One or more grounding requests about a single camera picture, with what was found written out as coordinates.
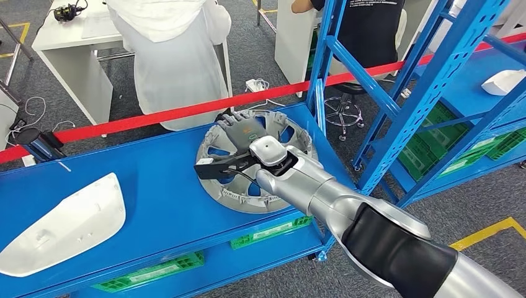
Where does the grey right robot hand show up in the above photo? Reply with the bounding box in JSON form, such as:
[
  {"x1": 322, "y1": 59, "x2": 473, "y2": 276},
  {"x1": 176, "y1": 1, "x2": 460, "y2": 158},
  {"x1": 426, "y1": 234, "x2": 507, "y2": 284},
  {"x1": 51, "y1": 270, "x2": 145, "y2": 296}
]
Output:
[{"x1": 215, "y1": 111, "x2": 270, "y2": 155}]

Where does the grey plastic wheel hubcap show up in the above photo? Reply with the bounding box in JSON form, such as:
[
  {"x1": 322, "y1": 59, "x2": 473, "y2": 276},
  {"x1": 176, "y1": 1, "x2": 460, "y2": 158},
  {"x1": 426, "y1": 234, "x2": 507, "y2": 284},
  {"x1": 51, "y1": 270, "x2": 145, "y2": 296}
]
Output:
[{"x1": 195, "y1": 109, "x2": 319, "y2": 214}]

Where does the blue metal shelf rack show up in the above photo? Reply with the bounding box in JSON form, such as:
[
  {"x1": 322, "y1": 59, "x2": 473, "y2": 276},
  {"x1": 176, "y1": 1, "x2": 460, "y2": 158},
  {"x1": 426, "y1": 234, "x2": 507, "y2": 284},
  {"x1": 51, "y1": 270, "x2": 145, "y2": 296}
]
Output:
[
  {"x1": 352, "y1": 0, "x2": 526, "y2": 211},
  {"x1": 0, "y1": 0, "x2": 513, "y2": 298}
]

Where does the small white plastic part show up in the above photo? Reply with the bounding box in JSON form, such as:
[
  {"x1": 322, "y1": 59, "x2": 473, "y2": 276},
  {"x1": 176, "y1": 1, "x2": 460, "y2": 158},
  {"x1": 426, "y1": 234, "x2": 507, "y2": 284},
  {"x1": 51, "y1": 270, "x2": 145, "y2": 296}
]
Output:
[{"x1": 481, "y1": 69, "x2": 526, "y2": 97}]

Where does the white power strip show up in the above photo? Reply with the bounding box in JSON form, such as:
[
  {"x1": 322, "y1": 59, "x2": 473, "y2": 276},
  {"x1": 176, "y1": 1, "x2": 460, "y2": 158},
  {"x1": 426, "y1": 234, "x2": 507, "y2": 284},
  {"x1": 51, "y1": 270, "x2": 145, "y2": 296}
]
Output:
[{"x1": 245, "y1": 78, "x2": 270, "y2": 94}]

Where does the red barrier belt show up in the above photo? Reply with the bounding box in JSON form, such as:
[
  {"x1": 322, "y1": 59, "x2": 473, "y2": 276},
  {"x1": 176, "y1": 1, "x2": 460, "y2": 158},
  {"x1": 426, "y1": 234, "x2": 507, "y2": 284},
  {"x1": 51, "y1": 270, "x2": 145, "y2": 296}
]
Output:
[{"x1": 0, "y1": 32, "x2": 526, "y2": 165}]

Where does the person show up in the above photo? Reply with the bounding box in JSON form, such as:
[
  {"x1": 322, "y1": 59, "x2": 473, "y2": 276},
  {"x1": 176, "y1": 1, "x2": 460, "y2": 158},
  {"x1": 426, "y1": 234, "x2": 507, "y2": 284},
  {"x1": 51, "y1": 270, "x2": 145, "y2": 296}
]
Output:
[
  {"x1": 105, "y1": 0, "x2": 233, "y2": 132},
  {"x1": 290, "y1": 0, "x2": 407, "y2": 71}
]

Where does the white desk side panel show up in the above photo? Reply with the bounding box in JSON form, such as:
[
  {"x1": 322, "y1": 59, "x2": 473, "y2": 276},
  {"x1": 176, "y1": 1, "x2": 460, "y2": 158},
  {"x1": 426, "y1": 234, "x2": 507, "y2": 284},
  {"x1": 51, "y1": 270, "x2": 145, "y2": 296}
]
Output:
[{"x1": 274, "y1": 0, "x2": 321, "y2": 99}]

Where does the green plastic crate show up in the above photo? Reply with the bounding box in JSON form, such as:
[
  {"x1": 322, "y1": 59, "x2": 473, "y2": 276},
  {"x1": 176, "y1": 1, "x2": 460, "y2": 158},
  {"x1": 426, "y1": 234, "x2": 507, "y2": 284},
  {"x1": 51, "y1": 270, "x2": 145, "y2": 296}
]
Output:
[
  {"x1": 486, "y1": 126, "x2": 526, "y2": 162},
  {"x1": 229, "y1": 214, "x2": 314, "y2": 251},
  {"x1": 437, "y1": 156, "x2": 473, "y2": 178},
  {"x1": 396, "y1": 101, "x2": 512, "y2": 182},
  {"x1": 92, "y1": 251, "x2": 205, "y2": 294}
]

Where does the office chair with chrome base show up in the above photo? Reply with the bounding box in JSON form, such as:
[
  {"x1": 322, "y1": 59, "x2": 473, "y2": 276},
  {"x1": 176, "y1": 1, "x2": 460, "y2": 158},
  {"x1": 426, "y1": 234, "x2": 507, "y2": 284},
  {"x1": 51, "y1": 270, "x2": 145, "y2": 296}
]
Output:
[{"x1": 322, "y1": 10, "x2": 408, "y2": 142}]

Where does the white desk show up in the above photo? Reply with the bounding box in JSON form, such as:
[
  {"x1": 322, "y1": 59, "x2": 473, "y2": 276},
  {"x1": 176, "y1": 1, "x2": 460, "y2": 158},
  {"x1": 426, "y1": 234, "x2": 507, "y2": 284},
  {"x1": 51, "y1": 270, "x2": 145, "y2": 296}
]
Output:
[{"x1": 32, "y1": 0, "x2": 233, "y2": 137}]

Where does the white plastic mirror cover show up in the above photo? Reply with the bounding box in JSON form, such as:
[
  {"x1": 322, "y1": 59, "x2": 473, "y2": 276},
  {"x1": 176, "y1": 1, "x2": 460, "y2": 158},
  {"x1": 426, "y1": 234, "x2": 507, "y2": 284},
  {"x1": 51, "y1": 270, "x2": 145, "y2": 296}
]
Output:
[{"x1": 0, "y1": 172, "x2": 127, "y2": 278}]

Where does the white cabinet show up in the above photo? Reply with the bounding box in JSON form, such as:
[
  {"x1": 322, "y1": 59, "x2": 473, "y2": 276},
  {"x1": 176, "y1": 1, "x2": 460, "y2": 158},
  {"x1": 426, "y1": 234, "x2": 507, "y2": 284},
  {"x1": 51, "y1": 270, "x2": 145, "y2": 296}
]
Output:
[{"x1": 0, "y1": 88, "x2": 20, "y2": 151}]

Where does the black camera cable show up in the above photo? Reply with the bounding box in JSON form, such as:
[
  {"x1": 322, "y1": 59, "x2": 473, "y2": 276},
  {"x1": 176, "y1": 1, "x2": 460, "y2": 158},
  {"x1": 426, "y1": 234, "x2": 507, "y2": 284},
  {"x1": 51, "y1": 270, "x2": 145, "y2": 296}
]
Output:
[{"x1": 228, "y1": 168, "x2": 260, "y2": 184}]

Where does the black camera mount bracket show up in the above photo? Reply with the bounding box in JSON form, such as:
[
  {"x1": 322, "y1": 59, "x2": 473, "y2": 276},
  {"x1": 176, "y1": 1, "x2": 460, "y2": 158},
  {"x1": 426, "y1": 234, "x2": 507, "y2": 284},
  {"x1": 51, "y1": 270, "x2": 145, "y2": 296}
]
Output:
[{"x1": 193, "y1": 153, "x2": 264, "y2": 181}]

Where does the black device with cables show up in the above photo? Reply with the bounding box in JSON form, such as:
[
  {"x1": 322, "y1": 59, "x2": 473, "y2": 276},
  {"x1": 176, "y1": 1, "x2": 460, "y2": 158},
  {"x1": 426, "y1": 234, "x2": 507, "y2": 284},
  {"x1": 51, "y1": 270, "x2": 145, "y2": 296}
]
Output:
[{"x1": 52, "y1": 0, "x2": 89, "y2": 22}]

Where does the black barrier post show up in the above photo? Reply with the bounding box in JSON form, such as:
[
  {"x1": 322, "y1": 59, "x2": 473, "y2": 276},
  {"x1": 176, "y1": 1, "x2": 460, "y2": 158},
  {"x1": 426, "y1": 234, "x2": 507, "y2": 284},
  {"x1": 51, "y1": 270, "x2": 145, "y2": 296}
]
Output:
[{"x1": 14, "y1": 127, "x2": 66, "y2": 163}]

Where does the grey metal table frame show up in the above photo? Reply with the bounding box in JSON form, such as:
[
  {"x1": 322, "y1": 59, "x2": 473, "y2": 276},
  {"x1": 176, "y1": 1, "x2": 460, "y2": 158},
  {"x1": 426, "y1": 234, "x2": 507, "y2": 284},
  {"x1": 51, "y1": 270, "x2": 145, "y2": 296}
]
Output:
[{"x1": 0, "y1": 16, "x2": 35, "y2": 106}]

